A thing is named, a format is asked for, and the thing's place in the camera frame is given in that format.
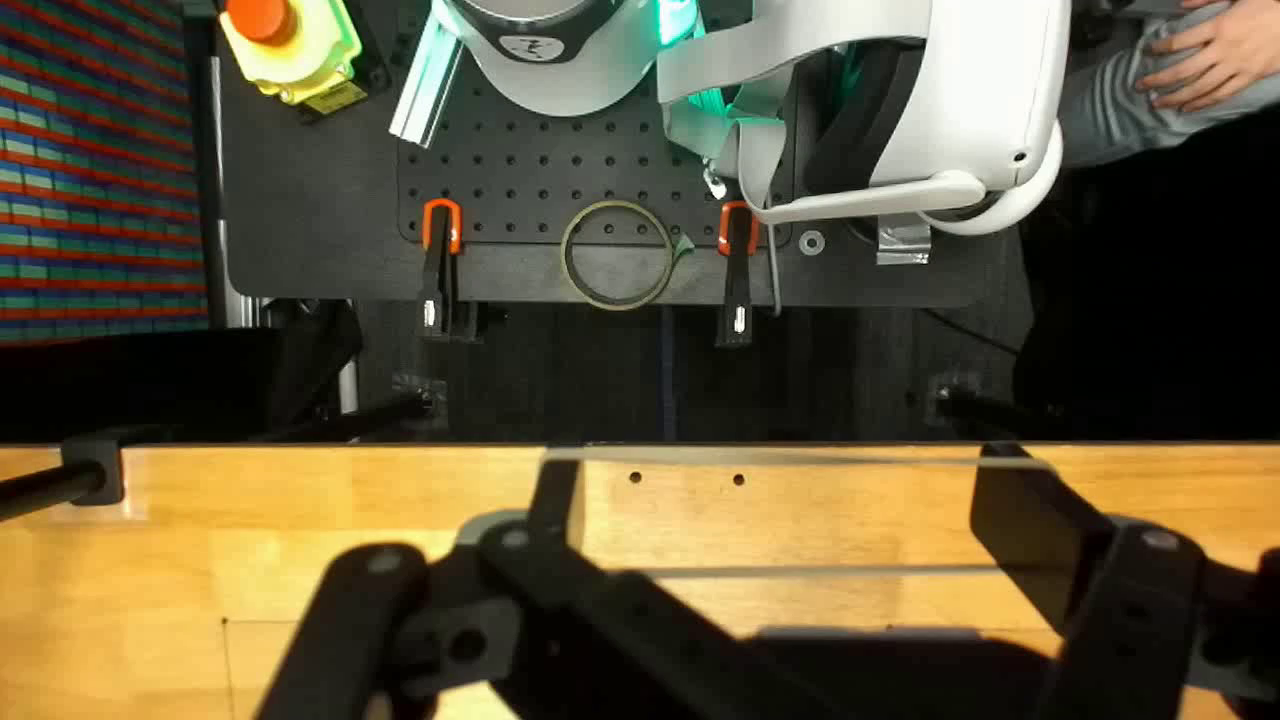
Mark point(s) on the short aluminium profile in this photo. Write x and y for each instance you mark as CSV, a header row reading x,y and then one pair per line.
x,y
426,86

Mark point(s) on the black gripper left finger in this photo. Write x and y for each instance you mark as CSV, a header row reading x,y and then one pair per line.
x,y
361,626

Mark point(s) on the small metal bracket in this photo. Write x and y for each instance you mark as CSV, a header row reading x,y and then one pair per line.
x,y
900,241

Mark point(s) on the person's bare hand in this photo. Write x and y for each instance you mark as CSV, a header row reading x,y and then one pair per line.
x,y
1221,62

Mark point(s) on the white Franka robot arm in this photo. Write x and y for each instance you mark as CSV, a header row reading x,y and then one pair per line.
x,y
563,62

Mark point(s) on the forearm in grey sleeve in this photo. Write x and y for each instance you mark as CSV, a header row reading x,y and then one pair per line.
x,y
1104,107

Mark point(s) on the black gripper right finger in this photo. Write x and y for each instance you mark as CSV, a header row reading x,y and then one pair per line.
x,y
1135,613

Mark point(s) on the white VR headset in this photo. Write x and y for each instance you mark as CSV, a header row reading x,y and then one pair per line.
x,y
974,92

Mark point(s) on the colourful striped pattern board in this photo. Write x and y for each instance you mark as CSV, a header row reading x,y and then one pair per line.
x,y
92,163

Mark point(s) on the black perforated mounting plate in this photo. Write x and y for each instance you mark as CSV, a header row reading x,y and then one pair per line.
x,y
323,203

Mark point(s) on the yellow emergency stop button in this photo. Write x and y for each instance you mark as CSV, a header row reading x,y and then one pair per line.
x,y
297,55

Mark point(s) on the black rod with clamp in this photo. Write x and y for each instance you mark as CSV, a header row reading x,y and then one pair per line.
x,y
55,482

